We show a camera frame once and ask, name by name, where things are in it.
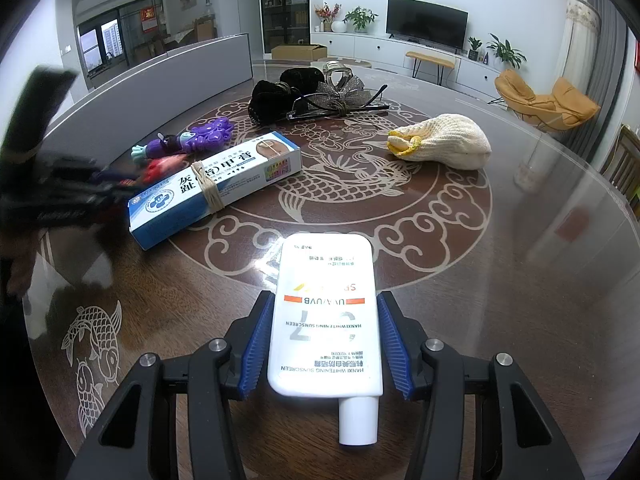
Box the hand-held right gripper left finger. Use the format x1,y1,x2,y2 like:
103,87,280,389
65,290,277,480

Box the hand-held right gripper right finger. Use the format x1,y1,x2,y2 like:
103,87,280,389
376,290,586,480

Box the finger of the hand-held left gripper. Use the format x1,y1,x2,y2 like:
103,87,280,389
92,161,143,186
87,186,148,223

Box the red pink small object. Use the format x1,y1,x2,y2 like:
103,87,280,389
141,155,193,184

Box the white sunscreen bottle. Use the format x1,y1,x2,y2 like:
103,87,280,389
266,233,385,447

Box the purple toy figure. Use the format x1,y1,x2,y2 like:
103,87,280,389
131,116,235,162

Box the black cloth bundle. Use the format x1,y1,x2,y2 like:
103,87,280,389
248,67,328,123

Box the person's left hand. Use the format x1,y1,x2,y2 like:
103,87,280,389
6,230,40,297

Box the grey partition panel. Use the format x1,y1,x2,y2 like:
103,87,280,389
42,32,253,181

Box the blue white medicine box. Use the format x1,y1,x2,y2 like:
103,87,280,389
127,131,302,251

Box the dark framed window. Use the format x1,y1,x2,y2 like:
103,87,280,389
77,19,123,76

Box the black framed glasses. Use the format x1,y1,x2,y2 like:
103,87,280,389
287,85,390,122

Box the cream knitted gloves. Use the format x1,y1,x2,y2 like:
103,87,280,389
387,114,492,169

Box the cardboard box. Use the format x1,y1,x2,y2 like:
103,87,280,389
271,44,328,61

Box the glass door cabinet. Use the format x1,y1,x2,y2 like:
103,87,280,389
258,0,312,55

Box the clear claw hair clip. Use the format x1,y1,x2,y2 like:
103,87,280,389
322,60,353,86

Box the silver bow hair clip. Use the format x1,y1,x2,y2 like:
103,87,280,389
315,77,373,111

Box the flowers in vase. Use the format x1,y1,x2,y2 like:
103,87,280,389
314,2,342,32

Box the large green potted plant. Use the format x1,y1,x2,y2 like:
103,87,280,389
342,6,379,34

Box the orange top bench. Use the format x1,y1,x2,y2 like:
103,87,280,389
405,51,458,86

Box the white television cabinet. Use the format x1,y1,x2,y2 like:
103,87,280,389
310,32,506,101

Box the wooden chair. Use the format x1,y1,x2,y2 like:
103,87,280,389
602,125,640,201

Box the orange lounge chair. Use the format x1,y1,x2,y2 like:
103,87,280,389
495,69,602,133

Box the leafy green potted plant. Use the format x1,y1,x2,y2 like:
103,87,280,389
486,34,527,70

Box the black television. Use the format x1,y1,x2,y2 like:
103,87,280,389
386,0,469,52

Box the white patterned curtain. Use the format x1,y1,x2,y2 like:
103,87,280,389
552,0,602,93

